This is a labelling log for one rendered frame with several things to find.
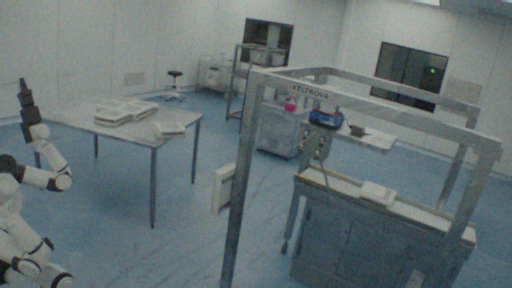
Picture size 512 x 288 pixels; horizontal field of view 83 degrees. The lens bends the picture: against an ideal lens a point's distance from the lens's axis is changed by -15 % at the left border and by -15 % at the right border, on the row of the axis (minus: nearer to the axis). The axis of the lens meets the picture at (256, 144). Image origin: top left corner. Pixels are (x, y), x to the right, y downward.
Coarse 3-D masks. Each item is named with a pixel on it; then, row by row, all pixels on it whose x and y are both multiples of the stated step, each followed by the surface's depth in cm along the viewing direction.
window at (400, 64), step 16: (384, 48) 649; (400, 48) 632; (384, 64) 657; (400, 64) 640; (416, 64) 624; (432, 64) 607; (400, 80) 648; (416, 80) 631; (432, 80) 615; (384, 96) 673; (400, 96) 656; (432, 112) 629
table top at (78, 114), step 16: (96, 96) 382; (112, 96) 389; (48, 112) 307; (64, 112) 314; (80, 112) 321; (160, 112) 358; (176, 112) 367; (192, 112) 375; (80, 128) 285; (96, 128) 288; (112, 128) 294; (128, 128) 300; (144, 128) 306; (144, 144) 275; (160, 144) 280
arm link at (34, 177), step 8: (32, 168) 141; (24, 176) 136; (32, 176) 139; (40, 176) 142; (48, 176) 145; (64, 176) 146; (24, 184) 138; (32, 184) 140; (40, 184) 142; (48, 184) 144; (56, 184) 145; (64, 184) 147
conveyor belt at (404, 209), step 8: (304, 176) 251; (312, 176) 253; (320, 176) 255; (328, 176) 257; (336, 184) 245; (344, 184) 247; (352, 184) 249; (352, 192) 237; (392, 208) 222; (400, 208) 223; (408, 208) 224; (416, 208) 227; (392, 216) 212; (416, 216) 215; (424, 216) 216; (432, 216) 218; (432, 224) 207; (440, 224) 208; (448, 224) 209; (464, 232) 202; (472, 232) 203; (472, 240) 193
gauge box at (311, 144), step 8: (304, 128) 227; (312, 136) 225; (320, 136) 222; (328, 136) 219; (296, 144) 233; (304, 144) 230; (312, 144) 227; (328, 144) 224; (296, 152) 235; (304, 152) 231; (312, 152) 228; (328, 152) 230; (320, 160) 226
